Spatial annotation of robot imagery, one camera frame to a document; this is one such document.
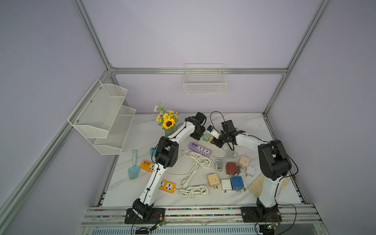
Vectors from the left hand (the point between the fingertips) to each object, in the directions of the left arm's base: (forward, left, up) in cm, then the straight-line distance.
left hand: (202, 134), depth 104 cm
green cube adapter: (-6, -2, +4) cm, 7 cm away
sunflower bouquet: (-7, +22, +23) cm, 33 cm away
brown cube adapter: (-27, -16, +2) cm, 31 cm away
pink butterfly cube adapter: (-23, -24, +3) cm, 33 cm away
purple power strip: (-14, -1, 0) cm, 14 cm away
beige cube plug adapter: (-34, -5, +3) cm, 35 cm away
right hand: (-6, -8, +1) cm, 10 cm away
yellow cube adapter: (-7, -5, +5) cm, 10 cm away
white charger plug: (-36, -12, 0) cm, 38 cm away
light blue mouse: (-27, +44, -2) cm, 52 cm away
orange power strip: (-37, +21, +1) cm, 43 cm away
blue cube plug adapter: (-36, -18, +2) cm, 40 cm away
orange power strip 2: (-24, +35, -1) cm, 43 cm away
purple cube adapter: (-27, -21, -1) cm, 34 cm away
